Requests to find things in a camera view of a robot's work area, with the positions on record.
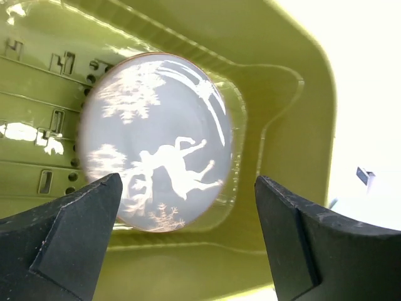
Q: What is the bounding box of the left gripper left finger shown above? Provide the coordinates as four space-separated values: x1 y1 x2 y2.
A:
1 173 123 300

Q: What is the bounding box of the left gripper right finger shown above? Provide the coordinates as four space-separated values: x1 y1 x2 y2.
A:
254 176 400 300

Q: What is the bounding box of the grey deer pattern plate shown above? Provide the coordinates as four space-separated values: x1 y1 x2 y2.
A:
77 52 232 233

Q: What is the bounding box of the olive green plastic bin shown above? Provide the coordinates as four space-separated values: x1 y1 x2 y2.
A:
1 1 335 300

